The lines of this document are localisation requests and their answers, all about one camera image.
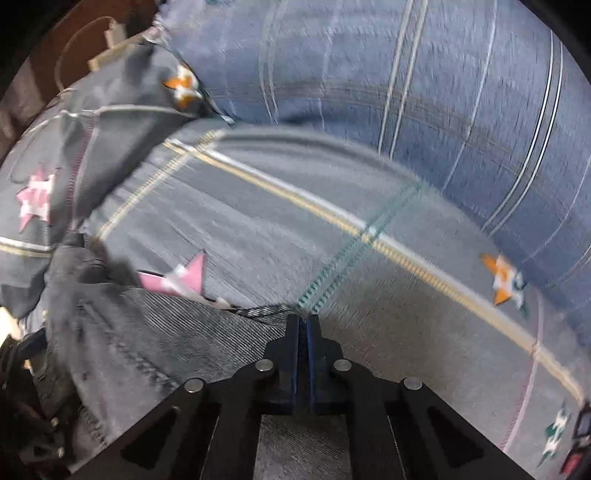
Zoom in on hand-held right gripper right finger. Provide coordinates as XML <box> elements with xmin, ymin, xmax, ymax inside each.
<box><xmin>307</xmin><ymin>315</ymin><xmax>536</xmax><ymax>480</ymax></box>

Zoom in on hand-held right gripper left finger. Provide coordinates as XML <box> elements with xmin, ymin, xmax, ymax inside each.
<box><xmin>69</xmin><ymin>315</ymin><xmax>304</xmax><ymax>480</ymax></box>

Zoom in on grey denim pants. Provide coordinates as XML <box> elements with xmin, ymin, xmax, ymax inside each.
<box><xmin>32</xmin><ymin>233</ymin><xmax>354</xmax><ymax>480</ymax></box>

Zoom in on grey star-print bed sheet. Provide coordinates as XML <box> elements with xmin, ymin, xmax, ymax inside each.
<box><xmin>78</xmin><ymin>122</ymin><xmax>591</xmax><ymax>480</ymax></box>

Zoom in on grey star-print pillow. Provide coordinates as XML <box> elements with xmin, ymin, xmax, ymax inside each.
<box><xmin>0</xmin><ymin>41</ymin><xmax>232</xmax><ymax>319</ymax></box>

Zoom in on red and black object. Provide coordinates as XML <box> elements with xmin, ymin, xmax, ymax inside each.
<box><xmin>560</xmin><ymin>401</ymin><xmax>591</xmax><ymax>477</ymax></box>

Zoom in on blue plaid quilt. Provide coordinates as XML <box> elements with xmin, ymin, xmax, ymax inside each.
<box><xmin>157</xmin><ymin>0</ymin><xmax>591</xmax><ymax>344</ymax></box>

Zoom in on brown wooden headboard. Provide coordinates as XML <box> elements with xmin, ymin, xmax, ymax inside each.
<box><xmin>0</xmin><ymin>0</ymin><xmax>158</xmax><ymax>153</ymax></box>

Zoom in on white charger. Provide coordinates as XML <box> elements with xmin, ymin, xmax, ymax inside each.
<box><xmin>104</xmin><ymin>18</ymin><xmax>126</xmax><ymax>49</ymax></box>

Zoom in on white charger cable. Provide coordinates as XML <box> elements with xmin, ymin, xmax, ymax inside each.
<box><xmin>54</xmin><ymin>16</ymin><xmax>116</xmax><ymax>95</ymax></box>

